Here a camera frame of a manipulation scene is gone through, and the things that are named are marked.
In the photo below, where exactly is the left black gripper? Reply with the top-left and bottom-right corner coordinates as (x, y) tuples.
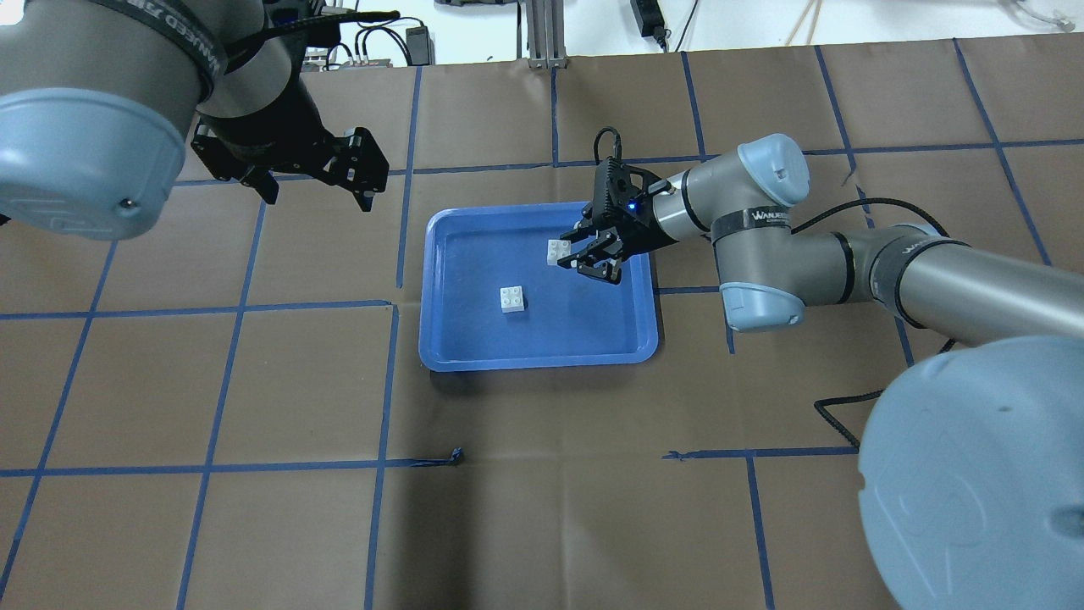
(191, 80), (379, 213)

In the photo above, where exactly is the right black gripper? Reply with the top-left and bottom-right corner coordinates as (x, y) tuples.
(558, 158), (670, 286)

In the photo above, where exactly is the white block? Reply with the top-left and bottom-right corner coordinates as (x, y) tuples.
(546, 239), (572, 267)
(499, 286), (526, 313)

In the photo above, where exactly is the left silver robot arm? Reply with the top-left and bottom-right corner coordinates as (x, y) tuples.
(1, 1), (396, 241)

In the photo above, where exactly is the blue plastic tray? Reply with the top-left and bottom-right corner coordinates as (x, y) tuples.
(418, 202), (661, 372)

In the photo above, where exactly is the brown paper table cover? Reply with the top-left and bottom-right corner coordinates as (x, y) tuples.
(3, 34), (1081, 609)

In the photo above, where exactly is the black power adapter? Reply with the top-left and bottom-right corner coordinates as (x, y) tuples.
(630, 0), (669, 52)

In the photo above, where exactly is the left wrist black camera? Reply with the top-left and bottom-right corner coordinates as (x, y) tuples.
(325, 126), (390, 196)

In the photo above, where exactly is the aluminium frame post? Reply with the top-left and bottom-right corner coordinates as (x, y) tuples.
(522, 0), (567, 69)

